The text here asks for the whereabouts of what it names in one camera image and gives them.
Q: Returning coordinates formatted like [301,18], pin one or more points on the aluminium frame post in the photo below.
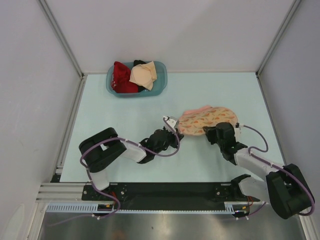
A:
[44,6]
[278,36]

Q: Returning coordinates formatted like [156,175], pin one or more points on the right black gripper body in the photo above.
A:
[220,144]

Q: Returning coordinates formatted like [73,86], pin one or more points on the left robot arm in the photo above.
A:
[102,149]

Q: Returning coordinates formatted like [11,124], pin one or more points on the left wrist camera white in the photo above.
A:
[170,123]

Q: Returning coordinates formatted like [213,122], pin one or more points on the red garment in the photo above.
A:
[121,79]

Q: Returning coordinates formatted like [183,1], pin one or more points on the black garment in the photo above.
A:
[138,62]

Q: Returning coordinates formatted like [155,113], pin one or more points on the right aluminium frame post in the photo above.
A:
[278,36]

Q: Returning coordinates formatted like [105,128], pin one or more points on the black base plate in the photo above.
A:
[184,202]

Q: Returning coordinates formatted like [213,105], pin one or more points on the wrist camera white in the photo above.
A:
[238,130]
[170,123]

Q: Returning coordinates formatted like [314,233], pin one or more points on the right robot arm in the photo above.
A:
[282,186]

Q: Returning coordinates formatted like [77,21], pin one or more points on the beige bra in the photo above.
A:
[144,75]

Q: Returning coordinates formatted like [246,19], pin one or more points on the left aluminium frame post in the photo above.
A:
[44,6]

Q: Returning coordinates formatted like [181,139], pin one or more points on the teal plastic basket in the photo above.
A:
[159,85]

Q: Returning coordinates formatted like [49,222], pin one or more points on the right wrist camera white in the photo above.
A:
[238,130]

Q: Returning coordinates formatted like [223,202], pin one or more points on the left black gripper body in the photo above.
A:
[170,140]

